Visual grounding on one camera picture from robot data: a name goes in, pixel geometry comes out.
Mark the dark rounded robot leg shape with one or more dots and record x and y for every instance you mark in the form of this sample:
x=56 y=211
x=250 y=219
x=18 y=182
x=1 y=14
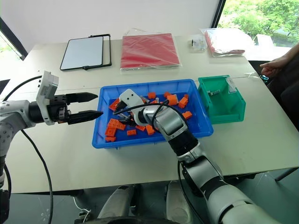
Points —
x=178 y=203
x=119 y=201

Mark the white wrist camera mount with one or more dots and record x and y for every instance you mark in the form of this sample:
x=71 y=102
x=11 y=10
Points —
x=46 y=87
x=130 y=98

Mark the black slanted frame bar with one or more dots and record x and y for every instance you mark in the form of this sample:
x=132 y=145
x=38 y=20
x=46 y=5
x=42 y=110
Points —
x=14 y=38

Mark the metal table leg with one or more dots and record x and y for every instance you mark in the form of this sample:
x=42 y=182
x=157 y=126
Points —
x=286 y=174

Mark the small clear plastic box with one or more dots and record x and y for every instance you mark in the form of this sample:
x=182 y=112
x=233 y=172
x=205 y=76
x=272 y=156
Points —
x=198 y=43

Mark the small orange building block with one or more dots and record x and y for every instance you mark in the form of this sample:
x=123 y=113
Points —
x=186 y=96

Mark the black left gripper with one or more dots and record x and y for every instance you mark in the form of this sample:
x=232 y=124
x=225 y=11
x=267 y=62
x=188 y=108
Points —
x=57 y=109

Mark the small blue black object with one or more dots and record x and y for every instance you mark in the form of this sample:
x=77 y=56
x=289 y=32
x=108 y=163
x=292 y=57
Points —
x=264 y=78

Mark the blue plastic bin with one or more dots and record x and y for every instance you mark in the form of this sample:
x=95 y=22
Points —
x=201 y=126

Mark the black framed whiteboard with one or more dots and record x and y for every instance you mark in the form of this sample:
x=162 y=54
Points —
x=83 y=51

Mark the clear label on green bin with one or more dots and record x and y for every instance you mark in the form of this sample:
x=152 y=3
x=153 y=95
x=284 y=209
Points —
x=231 y=86

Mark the plastic bag with red sheets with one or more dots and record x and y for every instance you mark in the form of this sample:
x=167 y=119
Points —
x=224 y=43

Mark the bystander bare hand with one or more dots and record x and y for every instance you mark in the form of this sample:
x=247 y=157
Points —
x=272 y=65

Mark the black window frame post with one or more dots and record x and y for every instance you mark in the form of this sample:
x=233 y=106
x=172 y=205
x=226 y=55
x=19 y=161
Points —
x=217 y=12

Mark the flat orange building plate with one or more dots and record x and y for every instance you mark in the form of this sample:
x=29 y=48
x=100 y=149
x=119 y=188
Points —
x=115 y=124

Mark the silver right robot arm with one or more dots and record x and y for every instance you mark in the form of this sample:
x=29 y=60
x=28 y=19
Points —
x=172 y=123

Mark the bystander dark clothing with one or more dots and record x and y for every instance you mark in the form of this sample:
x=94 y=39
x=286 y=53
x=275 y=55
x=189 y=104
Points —
x=287 y=93

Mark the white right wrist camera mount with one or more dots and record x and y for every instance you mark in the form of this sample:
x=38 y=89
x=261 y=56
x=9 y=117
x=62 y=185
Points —
x=130 y=98

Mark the large orange cube block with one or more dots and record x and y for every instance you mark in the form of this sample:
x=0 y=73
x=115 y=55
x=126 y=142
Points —
x=173 y=100

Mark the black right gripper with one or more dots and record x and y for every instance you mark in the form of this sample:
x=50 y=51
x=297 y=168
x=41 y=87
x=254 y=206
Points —
x=126 y=114

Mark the batteries in green bin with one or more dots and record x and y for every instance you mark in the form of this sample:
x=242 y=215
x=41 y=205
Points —
x=215 y=92

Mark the green plastic bin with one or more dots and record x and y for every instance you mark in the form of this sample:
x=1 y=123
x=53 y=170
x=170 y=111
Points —
x=224 y=105

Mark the bystander forearm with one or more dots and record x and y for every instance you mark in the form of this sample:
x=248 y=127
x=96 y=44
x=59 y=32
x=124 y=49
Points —
x=290 y=52

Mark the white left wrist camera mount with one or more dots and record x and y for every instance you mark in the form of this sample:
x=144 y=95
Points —
x=46 y=87

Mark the red folder in plastic sleeve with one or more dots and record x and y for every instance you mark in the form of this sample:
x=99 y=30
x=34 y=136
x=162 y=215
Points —
x=149 y=50

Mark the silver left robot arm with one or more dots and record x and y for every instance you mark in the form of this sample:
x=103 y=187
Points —
x=14 y=110

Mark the white object outside window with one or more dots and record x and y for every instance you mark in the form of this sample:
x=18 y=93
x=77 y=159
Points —
x=262 y=39

